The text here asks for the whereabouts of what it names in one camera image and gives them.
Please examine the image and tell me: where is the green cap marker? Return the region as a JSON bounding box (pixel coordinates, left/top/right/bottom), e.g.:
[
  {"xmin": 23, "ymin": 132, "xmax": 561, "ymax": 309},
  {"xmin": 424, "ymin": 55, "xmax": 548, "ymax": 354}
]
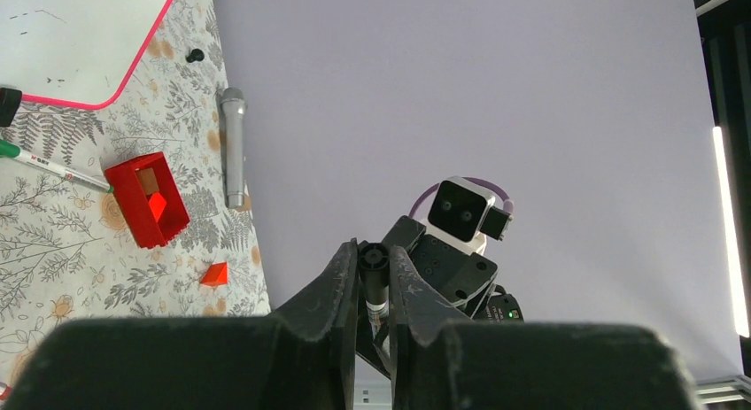
[{"xmin": 1, "ymin": 140, "xmax": 114, "ymax": 194}]

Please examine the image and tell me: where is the silver microphone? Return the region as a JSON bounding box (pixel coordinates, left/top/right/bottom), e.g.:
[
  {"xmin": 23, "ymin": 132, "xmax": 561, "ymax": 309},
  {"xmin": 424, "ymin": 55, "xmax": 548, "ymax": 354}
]
[{"xmin": 220, "ymin": 88, "xmax": 246, "ymax": 209}]

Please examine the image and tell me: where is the floral patterned mat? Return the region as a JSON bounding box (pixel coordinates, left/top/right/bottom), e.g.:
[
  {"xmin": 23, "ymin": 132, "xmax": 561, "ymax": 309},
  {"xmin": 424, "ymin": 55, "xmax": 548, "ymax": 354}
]
[{"xmin": 1, "ymin": 0, "xmax": 270, "ymax": 392}]

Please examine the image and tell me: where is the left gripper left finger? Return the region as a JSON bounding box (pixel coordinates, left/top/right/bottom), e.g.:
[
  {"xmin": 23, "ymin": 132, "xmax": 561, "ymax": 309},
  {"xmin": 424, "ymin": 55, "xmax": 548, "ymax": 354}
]
[{"xmin": 5, "ymin": 241, "xmax": 358, "ymax": 409}]

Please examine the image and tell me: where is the red prism block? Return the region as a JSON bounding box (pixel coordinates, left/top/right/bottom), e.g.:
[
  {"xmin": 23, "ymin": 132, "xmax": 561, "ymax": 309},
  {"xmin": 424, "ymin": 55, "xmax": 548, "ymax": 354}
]
[{"xmin": 199, "ymin": 261, "xmax": 229, "ymax": 288}]

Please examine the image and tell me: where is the small black knob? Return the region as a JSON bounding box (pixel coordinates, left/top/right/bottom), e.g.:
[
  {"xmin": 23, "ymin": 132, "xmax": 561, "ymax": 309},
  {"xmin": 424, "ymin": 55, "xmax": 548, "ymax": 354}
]
[{"xmin": 185, "ymin": 48, "xmax": 205, "ymax": 64}]

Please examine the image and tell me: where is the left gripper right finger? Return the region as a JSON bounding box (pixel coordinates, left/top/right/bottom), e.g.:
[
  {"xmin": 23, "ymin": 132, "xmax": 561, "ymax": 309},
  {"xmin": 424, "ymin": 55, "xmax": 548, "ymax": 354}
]
[{"xmin": 389, "ymin": 246, "xmax": 701, "ymax": 409}]

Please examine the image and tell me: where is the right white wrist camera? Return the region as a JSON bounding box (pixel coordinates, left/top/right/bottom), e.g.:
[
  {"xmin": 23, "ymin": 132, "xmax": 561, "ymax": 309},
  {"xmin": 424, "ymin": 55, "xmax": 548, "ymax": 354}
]
[{"xmin": 409, "ymin": 176, "xmax": 515, "ymax": 255}]

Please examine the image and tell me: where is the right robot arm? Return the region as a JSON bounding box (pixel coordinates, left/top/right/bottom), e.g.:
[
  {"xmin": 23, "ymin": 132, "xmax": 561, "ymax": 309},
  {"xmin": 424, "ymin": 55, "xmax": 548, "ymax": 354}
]
[{"xmin": 383, "ymin": 216, "xmax": 523, "ymax": 322}]

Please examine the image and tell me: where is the red plastic box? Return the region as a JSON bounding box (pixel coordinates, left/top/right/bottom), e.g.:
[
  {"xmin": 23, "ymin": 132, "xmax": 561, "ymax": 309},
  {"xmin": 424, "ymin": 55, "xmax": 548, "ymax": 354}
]
[{"xmin": 105, "ymin": 151, "xmax": 190, "ymax": 249}]

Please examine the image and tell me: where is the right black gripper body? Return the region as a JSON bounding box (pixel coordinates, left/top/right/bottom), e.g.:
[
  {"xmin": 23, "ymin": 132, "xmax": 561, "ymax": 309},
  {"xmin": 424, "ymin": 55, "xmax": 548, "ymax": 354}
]
[{"xmin": 382, "ymin": 215, "xmax": 499, "ymax": 320}]

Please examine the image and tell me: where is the pink framed whiteboard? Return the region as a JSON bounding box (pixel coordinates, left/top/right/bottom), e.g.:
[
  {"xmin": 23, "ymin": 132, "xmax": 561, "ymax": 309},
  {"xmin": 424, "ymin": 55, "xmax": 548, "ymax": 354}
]
[{"xmin": 1, "ymin": 0, "xmax": 173, "ymax": 110}]

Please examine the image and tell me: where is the brown block in box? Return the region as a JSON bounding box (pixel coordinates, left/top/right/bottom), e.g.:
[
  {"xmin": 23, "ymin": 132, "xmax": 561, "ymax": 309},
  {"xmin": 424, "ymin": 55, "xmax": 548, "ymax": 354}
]
[{"xmin": 135, "ymin": 167, "xmax": 159, "ymax": 197}]

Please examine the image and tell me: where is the black cap marker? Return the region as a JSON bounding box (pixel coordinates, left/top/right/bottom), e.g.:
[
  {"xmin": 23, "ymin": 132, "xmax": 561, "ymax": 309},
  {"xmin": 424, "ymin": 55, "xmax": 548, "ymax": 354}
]
[{"xmin": 358, "ymin": 242, "xmax": 391, "ymax": 366}]

